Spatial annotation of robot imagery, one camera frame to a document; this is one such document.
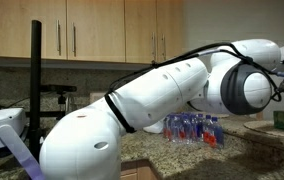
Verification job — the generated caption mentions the Fiji water bottle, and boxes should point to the Fiji water bottle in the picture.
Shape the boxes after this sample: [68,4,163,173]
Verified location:
[210,117,224,149]
[203,115,215,145]

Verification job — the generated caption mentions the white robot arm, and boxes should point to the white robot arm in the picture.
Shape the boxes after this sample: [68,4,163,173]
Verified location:
[39,39,284,180]

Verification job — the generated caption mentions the white plastic bag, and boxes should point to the white plastic bag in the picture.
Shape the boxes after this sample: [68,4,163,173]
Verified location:
[143,120,163,134]

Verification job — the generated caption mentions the shrink-wrapped Fiji bottle pack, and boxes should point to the shrink-wrapped Fiji bottle pack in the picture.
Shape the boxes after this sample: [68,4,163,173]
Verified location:
[163,112,204,144]

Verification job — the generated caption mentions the white VR headset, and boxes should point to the white VR headset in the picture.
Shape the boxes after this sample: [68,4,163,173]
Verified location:
[0,108,27,158]

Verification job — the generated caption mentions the woven round placemat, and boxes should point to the woven round placemat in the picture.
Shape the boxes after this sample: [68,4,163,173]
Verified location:
[243,120,284,137]

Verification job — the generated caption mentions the wooden wall cabinets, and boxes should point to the wooden wall cabinets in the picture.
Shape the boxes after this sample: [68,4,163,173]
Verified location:
[0,0,184,64]

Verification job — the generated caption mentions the black stereo camera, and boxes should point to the black stereo camera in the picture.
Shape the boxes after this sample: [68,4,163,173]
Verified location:
[40,85,77,93]

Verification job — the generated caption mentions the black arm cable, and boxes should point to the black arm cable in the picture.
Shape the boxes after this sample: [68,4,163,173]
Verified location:
[103,41,284,134]

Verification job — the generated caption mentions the black camera stand pole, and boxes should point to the black camera stand pole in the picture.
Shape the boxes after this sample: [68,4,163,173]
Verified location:
[29,20,42,160]

